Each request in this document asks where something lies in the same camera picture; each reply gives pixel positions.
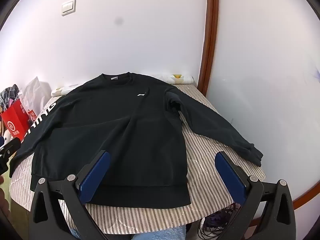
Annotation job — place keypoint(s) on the red paper bag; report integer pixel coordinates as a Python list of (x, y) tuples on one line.
[(15, 122)]

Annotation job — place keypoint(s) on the white wall light switch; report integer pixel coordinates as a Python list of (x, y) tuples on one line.
[(68, 8)]

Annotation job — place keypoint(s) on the white rolled blanket yellow print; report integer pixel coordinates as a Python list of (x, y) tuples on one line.
[(178, 78)]

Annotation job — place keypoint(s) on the black sweatshirt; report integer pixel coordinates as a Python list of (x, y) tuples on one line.
[(112, 120)]

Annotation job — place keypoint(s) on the plaid cloth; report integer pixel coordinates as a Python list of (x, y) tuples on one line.
[(10, 95)]

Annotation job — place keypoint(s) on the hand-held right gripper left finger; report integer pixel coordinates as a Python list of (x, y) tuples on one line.
[(96, 175)]

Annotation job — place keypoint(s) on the person's left hand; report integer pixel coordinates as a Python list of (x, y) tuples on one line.
[(5, 205)]

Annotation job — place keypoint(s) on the striped bed mattress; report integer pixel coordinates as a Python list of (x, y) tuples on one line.
[(207, 160)]

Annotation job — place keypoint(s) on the brown wooden baseboard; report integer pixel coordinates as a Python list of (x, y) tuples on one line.
[(303, 200)]

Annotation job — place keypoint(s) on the person's blue jeans leg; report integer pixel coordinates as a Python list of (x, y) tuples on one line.
[(162, 235)]

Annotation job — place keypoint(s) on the white plastic bag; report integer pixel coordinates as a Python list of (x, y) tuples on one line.
[(36, 92)]

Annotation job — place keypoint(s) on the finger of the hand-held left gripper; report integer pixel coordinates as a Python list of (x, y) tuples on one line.
[(7, 152)]

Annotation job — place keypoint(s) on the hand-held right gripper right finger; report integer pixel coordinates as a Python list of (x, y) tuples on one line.
[(230, 175)]

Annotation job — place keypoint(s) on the brown wooden door frame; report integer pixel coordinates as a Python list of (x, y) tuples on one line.
[(210, 30)]

